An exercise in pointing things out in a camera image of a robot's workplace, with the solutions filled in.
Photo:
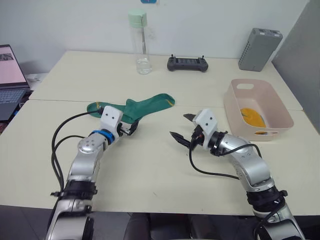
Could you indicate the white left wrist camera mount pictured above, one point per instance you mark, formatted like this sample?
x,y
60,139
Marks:
x,y
111,118

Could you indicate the blue wall sticker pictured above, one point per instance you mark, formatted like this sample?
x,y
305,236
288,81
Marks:
x,y
148,1

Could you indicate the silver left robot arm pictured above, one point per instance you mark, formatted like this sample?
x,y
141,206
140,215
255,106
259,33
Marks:
x,y
83,160

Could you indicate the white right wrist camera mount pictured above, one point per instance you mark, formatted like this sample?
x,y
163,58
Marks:
x,y
207,121

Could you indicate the grey partition panel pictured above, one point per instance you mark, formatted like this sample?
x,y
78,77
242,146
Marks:
x,y
300,57

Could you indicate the dark grey remote controller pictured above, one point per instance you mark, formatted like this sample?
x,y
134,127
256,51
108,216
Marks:
x,y
187,63

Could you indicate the green sock with yellow toe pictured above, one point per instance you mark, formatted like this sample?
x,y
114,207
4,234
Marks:
x,y
150,105
94,107

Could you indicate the papers beside laptop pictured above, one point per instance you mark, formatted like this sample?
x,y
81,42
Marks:
x,y
35,78

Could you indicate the grey perforated box device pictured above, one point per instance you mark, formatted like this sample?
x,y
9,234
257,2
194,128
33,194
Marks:
x,y
260,48

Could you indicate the open laptop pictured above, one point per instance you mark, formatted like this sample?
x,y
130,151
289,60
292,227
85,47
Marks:
x,y
10,75

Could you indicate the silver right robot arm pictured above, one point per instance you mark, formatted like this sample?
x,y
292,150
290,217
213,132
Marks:
x,y
252,165

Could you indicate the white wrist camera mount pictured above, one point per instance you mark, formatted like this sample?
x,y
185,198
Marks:
x,y
111,118
207,121

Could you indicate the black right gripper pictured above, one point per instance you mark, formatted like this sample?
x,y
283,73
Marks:
x,y
197,136

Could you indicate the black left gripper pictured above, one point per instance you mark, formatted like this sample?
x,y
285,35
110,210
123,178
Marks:
x,y
123,128

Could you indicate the pink plastic container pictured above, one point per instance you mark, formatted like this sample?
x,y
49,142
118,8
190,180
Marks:
x,y
275,105

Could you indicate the clear bottle with green lid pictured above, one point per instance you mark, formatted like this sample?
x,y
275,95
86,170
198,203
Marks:
x,y
140,42

